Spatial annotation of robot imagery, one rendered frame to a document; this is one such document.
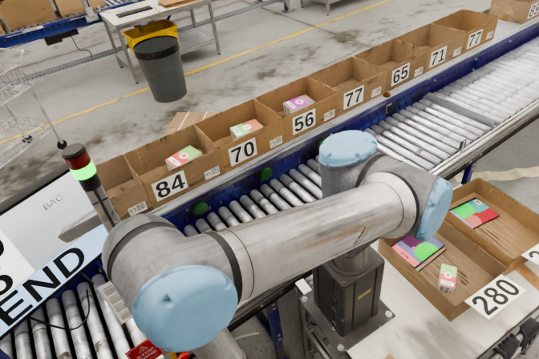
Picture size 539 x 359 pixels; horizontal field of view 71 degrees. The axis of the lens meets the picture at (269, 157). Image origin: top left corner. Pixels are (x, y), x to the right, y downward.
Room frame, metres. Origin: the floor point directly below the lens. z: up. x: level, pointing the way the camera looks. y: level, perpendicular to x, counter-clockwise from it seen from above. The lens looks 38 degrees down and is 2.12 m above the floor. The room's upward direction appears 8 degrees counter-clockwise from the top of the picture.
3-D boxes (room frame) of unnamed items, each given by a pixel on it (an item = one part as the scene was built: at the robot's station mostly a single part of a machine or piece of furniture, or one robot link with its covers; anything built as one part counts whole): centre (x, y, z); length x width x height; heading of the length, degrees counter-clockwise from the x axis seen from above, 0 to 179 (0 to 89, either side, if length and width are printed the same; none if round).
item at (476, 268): (0.89, -0.62, 0.80); 0.38 x 0.28 x 0.10; 25
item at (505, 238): (1.03, -0.91, 0.80); 0.38 x 0.28 x 0.10; 23
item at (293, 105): (1.99, -0.22, 0.92); 0.16 x 0.11 x 0.07; 113
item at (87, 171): (0.71, 0.44, 1.62); 0.05 x 0.05 x 0.06
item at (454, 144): (1.83, -0.97, 0.72); 0.52 x 0.05 x 0.05; 30
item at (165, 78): (4.20, 1.10, 0.32); 0.50 x 0.50 x 0.64
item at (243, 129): (1.79, 0.11, 0.92); 0.16 x 0.11 x 0.07; 113
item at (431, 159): (1.73, -0.80, 0.72); 0.52 x 0.05 x 0.05; 30
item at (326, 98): (1.91, -0.20, 0.96); 0.39 x 0.29 x 0.17; 120
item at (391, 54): (2.30, -0.88, 0.96); 0.39 x 0.29 x 0.17; 120
